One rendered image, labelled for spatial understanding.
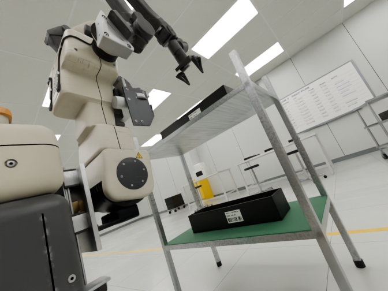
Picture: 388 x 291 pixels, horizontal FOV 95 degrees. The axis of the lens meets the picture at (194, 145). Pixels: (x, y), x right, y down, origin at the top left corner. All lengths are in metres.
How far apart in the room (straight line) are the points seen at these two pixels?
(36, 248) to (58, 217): 0.04
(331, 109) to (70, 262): 5.54
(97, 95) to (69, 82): 0.08
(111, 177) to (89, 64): 0.38
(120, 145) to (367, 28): 5.88
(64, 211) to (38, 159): 0.09
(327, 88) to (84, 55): 5.41
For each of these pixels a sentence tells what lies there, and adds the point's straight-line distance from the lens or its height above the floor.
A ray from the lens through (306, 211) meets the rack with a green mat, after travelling 0.76.
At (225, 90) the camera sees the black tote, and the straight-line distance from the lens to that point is 0.98.
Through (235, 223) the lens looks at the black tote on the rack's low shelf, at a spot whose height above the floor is 0.37.
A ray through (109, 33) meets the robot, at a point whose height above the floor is 1.14.
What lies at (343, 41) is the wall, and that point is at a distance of 5.99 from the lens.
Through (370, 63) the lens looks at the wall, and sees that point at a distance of 5.82.
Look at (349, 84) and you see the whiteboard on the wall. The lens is 5.68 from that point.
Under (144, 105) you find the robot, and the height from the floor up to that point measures 0.97.
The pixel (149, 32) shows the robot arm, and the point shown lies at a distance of 0.81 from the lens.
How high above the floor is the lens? 0.62
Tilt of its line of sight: 13 degrees up
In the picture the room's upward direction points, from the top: 20 degrees counter-clockwise
